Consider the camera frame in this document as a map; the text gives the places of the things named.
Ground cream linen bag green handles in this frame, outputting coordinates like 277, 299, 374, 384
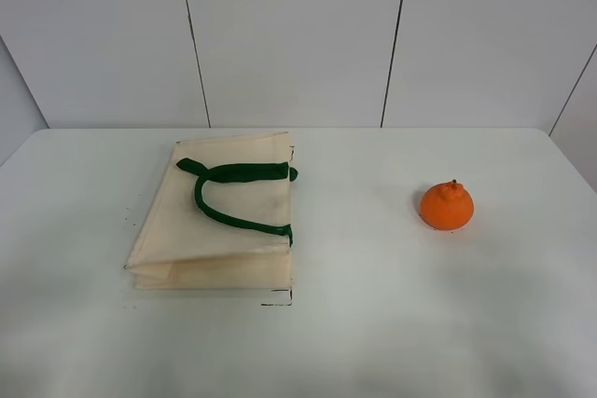
124, 132, 298, 290

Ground orange mandarin fruit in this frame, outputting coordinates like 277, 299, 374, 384
420, 179, 475, 231

